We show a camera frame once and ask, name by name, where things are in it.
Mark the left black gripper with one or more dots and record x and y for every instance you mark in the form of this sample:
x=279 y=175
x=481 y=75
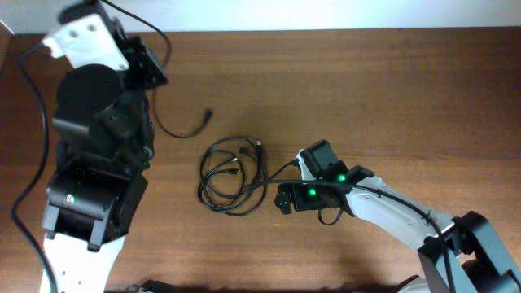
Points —
x=143 y=63

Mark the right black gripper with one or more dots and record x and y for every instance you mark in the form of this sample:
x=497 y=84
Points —
x=300 y=203

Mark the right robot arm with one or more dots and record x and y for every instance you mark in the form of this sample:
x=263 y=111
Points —
x=457 y=253

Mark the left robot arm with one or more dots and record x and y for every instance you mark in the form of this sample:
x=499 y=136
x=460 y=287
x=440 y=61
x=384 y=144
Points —
x=106 y=143

